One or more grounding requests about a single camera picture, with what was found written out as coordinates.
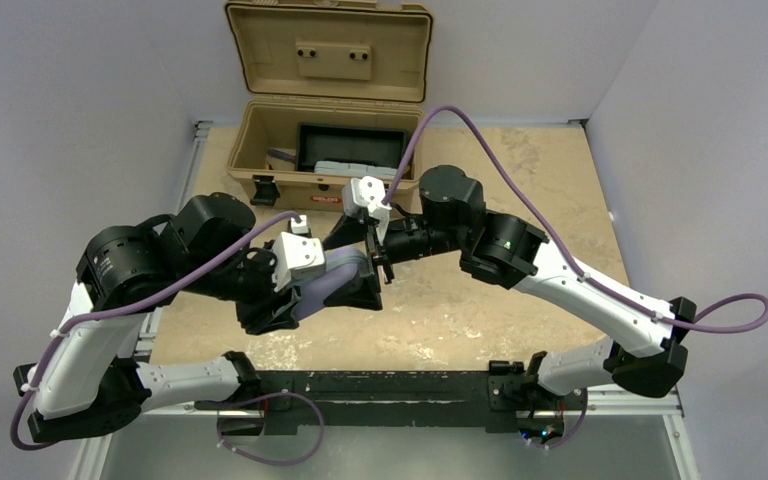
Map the lilac zippered umbrella case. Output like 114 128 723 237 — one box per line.
291 246 365 322

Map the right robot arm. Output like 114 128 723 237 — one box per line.
323 165 696 398

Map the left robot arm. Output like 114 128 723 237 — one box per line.
10 192 303 451

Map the grey box in toolbox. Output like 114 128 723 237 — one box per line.
314 160 397 180

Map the black tray in toolbox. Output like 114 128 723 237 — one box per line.
295 123 409 172

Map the tan plastic toolbox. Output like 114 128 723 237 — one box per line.
224 1 434 211

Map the black base bar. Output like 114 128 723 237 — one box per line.
194 361 585 440

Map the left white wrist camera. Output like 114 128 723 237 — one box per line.
269 214 326 292

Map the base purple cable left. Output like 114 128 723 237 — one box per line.
215 392 326 467

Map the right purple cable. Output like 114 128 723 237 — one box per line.
382 104 768 335

